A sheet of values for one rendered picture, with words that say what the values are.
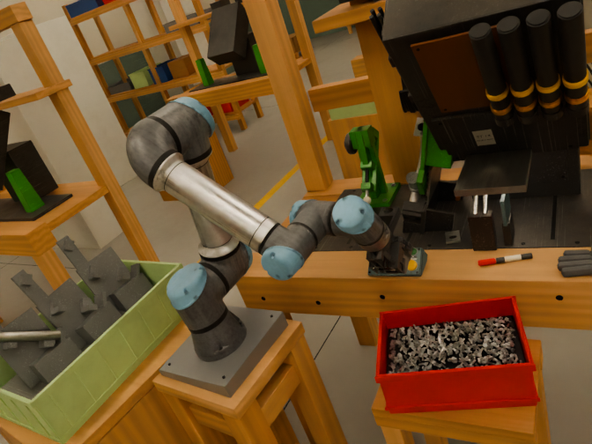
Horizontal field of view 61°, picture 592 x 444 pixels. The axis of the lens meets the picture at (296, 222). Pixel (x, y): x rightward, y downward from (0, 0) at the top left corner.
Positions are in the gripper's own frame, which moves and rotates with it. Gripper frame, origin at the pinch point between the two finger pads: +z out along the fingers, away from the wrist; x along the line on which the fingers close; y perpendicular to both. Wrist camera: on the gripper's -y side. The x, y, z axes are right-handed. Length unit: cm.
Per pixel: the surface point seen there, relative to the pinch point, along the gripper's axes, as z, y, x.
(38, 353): -19, 38, -110
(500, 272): 9.5, 0.8, 21.9
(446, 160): 3.3, -29.3, 8.2
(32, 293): -26, 20, -112
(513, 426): -3.7, 37.1, 26.9
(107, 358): -14, 36, -83
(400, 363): -6.9, 27.5, 3.8
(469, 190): -7.7, -14.1, 17.2
